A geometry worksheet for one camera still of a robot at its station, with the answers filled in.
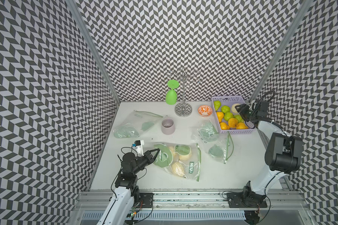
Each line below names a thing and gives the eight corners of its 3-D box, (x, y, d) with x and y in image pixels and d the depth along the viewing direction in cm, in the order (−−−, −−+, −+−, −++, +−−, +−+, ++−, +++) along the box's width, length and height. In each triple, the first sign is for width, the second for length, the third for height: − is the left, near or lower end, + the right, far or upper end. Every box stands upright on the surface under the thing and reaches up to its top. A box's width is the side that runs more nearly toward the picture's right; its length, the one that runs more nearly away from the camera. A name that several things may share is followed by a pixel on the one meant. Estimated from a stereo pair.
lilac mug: (158, 129, 103) (157, 124, 98) (167, 120, 109) (166, 115, 104) (169, 137, 99) (169, 132, 94) (178, 127, 105) (178, 122, 100)
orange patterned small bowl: (198, 117, 111) (199, 113, 107) (197, 109, 116) (198, 105, 112) (211, 117, 111) (213, 113, 107) (210, 109, 116) (211, 105, 112)
